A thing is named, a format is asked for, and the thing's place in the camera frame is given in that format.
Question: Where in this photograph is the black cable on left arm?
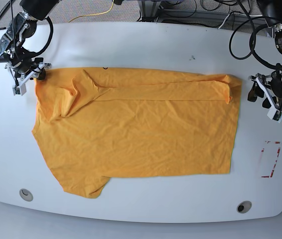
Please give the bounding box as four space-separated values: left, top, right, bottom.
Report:
229 0 282 72

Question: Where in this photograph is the aluminium frame rail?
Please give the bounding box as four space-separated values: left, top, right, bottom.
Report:
137 0 265 29

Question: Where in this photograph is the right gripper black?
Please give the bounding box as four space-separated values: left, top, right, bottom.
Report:
8 59 46 81

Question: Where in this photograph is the right table grommet hole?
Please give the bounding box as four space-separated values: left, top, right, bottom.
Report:
237 201 252 214

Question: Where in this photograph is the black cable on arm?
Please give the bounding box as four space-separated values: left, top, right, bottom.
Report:
8 0 55 60
229 0 282 72

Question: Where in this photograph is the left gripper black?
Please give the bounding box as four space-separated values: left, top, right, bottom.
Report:
247 72 282 109

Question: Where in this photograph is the red tape rectangle marking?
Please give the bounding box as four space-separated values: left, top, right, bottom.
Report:
258 141 281 178

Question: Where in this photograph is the orange t-shirt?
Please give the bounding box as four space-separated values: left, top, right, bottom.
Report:
32 68 242 198

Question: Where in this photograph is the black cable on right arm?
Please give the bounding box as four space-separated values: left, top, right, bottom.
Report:
8 0 55 60

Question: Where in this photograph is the yellow cable on floor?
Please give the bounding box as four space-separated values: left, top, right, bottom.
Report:
68 0 114 23

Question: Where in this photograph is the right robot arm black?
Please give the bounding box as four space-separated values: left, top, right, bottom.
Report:
0 0 59 80

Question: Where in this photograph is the left table grommet hole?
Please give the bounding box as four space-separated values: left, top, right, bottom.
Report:
19 189 33 202

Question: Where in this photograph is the table grommet hole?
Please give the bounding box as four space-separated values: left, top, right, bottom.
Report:
237 201 252 214
19 189 33 202

